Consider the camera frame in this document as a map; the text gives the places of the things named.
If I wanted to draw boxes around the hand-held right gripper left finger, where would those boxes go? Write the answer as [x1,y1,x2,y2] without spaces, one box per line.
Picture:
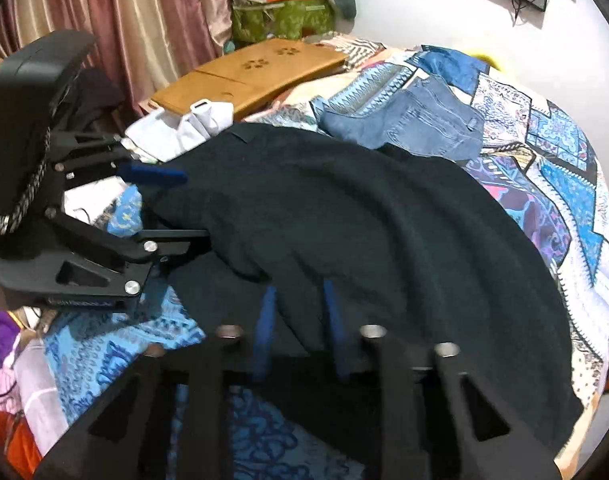
[33,285,278,480]

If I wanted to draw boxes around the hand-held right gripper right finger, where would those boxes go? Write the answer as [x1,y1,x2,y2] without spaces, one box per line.
[322,280,565,480]

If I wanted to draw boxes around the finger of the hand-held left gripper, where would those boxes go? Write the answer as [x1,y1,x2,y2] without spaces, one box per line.
[47,207,211,306]
[59,132,189,192]

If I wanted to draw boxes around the black pants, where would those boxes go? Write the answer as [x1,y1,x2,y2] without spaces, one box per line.
[140,123,585,456]

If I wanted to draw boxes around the white garment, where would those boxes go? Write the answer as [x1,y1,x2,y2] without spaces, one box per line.
[125,100,235,163]

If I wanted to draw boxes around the wooden lap desk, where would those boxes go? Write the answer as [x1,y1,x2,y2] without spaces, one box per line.
[150,37,348,122]

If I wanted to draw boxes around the striped pink curtain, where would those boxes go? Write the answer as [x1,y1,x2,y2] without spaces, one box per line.
[0,0,235,116]

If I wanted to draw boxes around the green fabric bag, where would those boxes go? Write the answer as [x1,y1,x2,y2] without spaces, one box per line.
[231,0,336,45]

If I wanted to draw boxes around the pink striped cloth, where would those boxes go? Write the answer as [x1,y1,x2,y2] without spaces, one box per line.
[0,310,70,480]

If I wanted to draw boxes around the blue jeans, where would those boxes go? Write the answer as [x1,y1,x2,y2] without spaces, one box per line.
[320,76,486,163]

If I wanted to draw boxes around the patterned blue bedsheet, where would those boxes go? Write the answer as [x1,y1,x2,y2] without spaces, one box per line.
[43,35,609,480]

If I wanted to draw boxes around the black cable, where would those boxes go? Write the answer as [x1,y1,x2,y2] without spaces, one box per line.
[511,0,550,27]

